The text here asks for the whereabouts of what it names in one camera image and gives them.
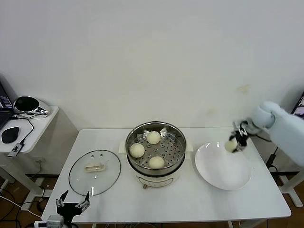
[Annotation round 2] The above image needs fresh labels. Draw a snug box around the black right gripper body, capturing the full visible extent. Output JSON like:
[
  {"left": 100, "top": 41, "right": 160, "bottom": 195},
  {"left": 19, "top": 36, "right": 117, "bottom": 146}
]
[{"left": 234, "top": 128, "right": 249, "bottom": 143}]

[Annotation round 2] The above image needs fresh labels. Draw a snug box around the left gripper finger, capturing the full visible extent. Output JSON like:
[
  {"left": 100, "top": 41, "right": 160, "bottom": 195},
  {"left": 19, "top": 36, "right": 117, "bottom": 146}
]
[
  {"left": 55, "top": 190, "right": 69, "bottom": 209},
  {"left": 76, "top": 190, "right": 91, "bottom": 211}
]

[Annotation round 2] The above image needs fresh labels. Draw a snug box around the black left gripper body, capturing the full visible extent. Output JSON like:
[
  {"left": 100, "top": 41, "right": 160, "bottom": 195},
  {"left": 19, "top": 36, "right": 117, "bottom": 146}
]
[{"left": 56, "top": 203, "right": 83, "bottom": 224}]

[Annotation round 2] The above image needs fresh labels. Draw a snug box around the white steamed baozi bun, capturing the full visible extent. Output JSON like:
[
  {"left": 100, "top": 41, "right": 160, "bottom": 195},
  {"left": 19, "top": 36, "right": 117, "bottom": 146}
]
[
  {"left": 148, "top": 156, "right": 165, "bottom": 170},
  {"left": 146, "top": 131, "right": 162, "bottom": 145},
  {"left": 129, "top": 143, "right": 145, "bottom": 159},
  {"left": 224, "top": 139, "right": 238, "bottom": 153}
]

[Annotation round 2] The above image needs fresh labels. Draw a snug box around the glass lid cream handle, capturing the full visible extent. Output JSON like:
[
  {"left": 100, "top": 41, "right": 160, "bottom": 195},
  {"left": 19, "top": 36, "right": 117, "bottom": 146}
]
[{"left": 68, "top": 149, "right": 122, "bottom": 197}]

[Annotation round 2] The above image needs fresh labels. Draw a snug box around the stainless steel steamer basket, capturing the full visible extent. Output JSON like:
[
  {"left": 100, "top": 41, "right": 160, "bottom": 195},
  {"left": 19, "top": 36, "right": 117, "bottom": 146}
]
[{"left": 118, "top": 121, "right": 194, "bottom": 170}]

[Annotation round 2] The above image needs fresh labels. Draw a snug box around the white round plate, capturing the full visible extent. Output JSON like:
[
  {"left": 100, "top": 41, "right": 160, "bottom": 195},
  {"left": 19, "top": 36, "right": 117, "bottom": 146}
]
[{"left": 194, "top": 142, "right": 252, "bottom": 191}]

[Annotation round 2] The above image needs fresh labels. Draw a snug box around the black laptop beside label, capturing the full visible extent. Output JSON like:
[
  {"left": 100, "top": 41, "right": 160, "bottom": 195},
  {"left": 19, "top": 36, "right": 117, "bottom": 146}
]
[{"left": 291, "top": 91, "right": 304, "bottom": 117}]

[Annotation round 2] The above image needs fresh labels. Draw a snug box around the grey usb dongle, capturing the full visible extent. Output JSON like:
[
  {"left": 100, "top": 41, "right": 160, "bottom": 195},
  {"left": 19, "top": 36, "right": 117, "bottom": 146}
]
[{"left": 8, "top": 142, "right": 24, "bottom": 157}]

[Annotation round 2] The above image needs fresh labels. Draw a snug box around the white side table with label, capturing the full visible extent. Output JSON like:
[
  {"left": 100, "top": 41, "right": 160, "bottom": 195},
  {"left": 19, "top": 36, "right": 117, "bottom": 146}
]
[{"left": 279, "top": 140, "right": 304, "bottom": 207}]

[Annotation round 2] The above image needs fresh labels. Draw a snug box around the white side table with mouse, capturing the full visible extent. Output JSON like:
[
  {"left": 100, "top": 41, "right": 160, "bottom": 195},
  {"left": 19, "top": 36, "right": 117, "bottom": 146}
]
[{"left": 0, "top": 105, "right": 59, "bottom": 198}]

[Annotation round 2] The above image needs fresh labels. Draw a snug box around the cream electric cooking pot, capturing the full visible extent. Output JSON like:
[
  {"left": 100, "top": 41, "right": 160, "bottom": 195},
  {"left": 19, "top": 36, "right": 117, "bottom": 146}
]
[{"left": 127, "top": 152, "right": 192, "bottom": 190}]

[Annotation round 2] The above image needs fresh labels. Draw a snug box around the black computer mouse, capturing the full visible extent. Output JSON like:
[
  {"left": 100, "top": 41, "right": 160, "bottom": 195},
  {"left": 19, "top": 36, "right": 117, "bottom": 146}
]
[{"left": 1, "top": 126, "right": 20, "bottom": 143}]

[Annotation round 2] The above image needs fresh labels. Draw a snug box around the shiny chrome black gadget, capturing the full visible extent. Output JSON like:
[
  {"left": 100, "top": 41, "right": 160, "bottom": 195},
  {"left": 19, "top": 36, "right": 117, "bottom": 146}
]
[{"left": 13, "top": 95, "right": 53, "bottom": 117}]

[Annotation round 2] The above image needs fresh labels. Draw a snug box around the black laptop beside mouse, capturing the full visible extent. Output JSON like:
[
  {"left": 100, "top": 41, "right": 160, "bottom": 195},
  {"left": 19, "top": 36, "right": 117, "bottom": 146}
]
[{"left": 0, "top": 79, "right": 15, "bottom": 130}]

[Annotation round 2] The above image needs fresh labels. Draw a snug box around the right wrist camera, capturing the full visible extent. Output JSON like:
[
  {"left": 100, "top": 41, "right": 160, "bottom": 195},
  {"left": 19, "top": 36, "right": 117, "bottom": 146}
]
[{"left": 232, "top": 120, "right": 250, "bottom": 131}]

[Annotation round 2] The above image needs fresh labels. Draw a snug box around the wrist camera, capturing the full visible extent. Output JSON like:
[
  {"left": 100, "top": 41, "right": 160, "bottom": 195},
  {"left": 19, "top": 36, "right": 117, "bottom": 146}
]
[
  {"left": 232, "top": 120, "right": 250, "bottom": 131},
  {"left": 34, "top": 214, "right": 64, "bottom": 228}
]

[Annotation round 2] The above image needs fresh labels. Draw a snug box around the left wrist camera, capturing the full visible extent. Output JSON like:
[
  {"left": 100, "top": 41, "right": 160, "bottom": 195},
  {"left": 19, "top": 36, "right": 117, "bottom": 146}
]
[{"left": 34, "top": 214, "right": 64, "bottom": 228}]

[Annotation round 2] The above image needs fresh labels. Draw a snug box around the black floor cable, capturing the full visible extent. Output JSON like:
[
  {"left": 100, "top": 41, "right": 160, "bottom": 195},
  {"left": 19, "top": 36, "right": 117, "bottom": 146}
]
[{"left": 0, "top": 182, "right": 49, "bottom": 228}]

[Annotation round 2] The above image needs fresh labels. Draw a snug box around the black cable with adapter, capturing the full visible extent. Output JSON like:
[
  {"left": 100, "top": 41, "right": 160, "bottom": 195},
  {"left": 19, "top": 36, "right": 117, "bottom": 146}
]
[{"left": 265, "top": 146, "right": 280, "bottom": 176}]

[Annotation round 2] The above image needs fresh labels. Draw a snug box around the white floor cable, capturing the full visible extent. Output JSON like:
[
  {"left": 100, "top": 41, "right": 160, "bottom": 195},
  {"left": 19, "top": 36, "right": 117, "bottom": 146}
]
[{"left": 0, "top": 194, "right": 42, "bottom": 217}]

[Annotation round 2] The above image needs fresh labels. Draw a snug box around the black dongle cable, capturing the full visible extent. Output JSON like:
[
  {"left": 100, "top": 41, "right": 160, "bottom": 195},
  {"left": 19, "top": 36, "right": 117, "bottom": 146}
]
[{"left": 10, "top": 116, "right": 34, "bottom": 144}]

